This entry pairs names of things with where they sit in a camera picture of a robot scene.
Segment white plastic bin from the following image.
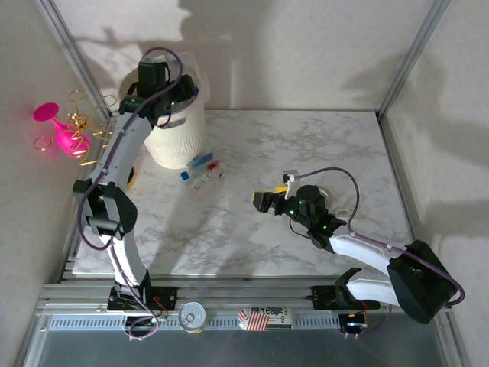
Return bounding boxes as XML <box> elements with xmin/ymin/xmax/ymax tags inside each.
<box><xmin>117</xmin><ymin>60</ymin><xmax>208</xmax><ymax>170</ymax></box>

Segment white tape roll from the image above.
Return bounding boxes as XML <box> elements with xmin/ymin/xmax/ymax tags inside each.
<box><xmin>316</xmin><ymin>184</ymin><xmax>335</xmax><ymax>206</ymax></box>

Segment small bottle pale green label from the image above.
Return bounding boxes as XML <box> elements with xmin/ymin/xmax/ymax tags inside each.
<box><xmin>180</xmin><ymin>167</ymin><xmax>227</xmax><ymax>194</ymax></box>

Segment clear bottle blue band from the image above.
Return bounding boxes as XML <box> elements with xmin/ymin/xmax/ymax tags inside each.
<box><xmin>186</xmin><ymin>152</ymin><xmax>215</xmax><ymax>170</ymax></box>

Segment pink wine glass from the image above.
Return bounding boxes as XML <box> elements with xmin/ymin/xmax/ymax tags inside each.
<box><xmin>32</xmin><ymin>102</ymin><xmax>92</xmax><ymax>159</ymax></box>

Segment silver tin can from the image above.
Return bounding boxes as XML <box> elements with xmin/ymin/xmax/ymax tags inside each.
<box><xmin>177</xmin><ymin>301</ymin><xmax>208</xmax><ymax>335</ymax></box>

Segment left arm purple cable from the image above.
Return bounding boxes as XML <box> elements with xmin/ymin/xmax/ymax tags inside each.
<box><xmin>77</xmin><ymin>46</ymin><xmax>184</xmax><ymax>342</ymax></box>

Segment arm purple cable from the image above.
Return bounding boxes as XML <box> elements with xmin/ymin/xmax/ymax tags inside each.
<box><xmin>77</xmin><ymin>46</ymin><xmax>184</xmax><ymax>342</ymax></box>
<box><xmin>296</xmin><ymin>167</ymin><xmax>467</xmax><ymax>341</ymax></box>

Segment white handled scissors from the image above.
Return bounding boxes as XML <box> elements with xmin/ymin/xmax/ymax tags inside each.
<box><xmin>332</xmin><ymin>197</ymin><xmax>368</xmax><ymax>223</ymax></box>

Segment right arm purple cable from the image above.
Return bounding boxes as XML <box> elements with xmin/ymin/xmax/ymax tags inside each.
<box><xmin>296</xmin><ymin>167</ymin><xmax>467</xmax><ymax>341</ymax></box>

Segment aluminium corner post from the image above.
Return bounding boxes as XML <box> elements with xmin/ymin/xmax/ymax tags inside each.
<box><xmin>33</xmin><ymin>0</ymin><xmax>115</xmax><ymax>118</ymax></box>
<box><xmin>376</xmin><ymin>0</ymin><xmax>452</xmax><ymax>119</ymax></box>

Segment gold wire stand black base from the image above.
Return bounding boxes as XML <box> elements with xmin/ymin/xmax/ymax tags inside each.
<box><xmin>33</xmin><ymin>89</ymin><xmax>138</xmax><ymax>191</ymax></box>

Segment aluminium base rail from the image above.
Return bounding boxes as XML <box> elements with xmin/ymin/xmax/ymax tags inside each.
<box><xmin>36</xmin><ymin>275</ymin><xmax>454</xmax><ymax>333</ymax></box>

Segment aluminium side rail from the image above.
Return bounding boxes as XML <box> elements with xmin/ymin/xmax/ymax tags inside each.
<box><xmin>15</xmin><ymin>114</ymin><xmax>115</xmax><ymax>367</ymax></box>
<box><xmin>376</xmin><ymin>112</ymin><xmax>473</xmax><ymax>367</ymax></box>

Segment grey slotted cable duct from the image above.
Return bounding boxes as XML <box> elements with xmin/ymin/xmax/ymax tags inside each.
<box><xmin>48</xmin><ymin>313</ymin><xmax>342</xmax><ymax>332</ymax></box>

